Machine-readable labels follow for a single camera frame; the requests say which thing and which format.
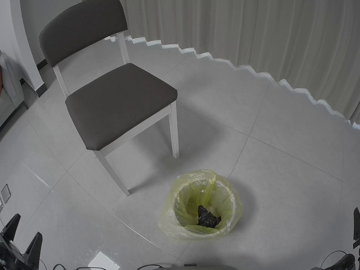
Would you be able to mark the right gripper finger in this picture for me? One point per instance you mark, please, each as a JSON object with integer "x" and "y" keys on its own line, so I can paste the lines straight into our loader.
{"x": 357, "y": 226}

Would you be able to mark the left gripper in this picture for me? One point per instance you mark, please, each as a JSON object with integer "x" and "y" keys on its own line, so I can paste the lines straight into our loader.
{"x": 11, "y": 256}

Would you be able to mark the yellow plastic bag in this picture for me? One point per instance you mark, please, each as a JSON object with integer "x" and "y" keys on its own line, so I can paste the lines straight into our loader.
{"x": 168, "y": 221}

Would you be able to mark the black plastic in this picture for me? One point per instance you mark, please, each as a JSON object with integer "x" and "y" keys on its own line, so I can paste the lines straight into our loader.
{"x": 207, "y": 218}

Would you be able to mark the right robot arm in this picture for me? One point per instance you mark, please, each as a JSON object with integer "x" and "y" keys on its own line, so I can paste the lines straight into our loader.
{"x": 346, "y": 261}

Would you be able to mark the pale grey sofa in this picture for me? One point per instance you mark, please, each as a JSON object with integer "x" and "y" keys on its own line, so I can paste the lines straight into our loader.
{"x": 11, "y": 94}

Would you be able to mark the white chair with grey seat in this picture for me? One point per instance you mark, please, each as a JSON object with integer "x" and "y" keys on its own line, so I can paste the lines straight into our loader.
{"x": 118, "y": 105}

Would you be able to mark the white curtain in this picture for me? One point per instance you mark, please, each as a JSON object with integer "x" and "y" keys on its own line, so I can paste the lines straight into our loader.
{"x": 253, "y": 24}

